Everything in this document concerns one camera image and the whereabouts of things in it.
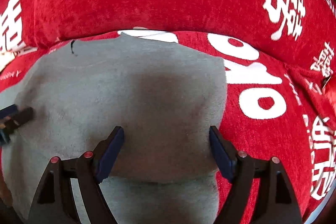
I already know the grey small garment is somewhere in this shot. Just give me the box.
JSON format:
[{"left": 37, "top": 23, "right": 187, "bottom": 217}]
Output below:
[{"left": 1, "top": 35, "right": 227, "bottom": 223}]

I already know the red printed bed cover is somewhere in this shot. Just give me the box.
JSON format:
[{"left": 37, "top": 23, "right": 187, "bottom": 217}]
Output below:
[{"left": 1, "top": 30, "right": 335, "bottom": 223}]

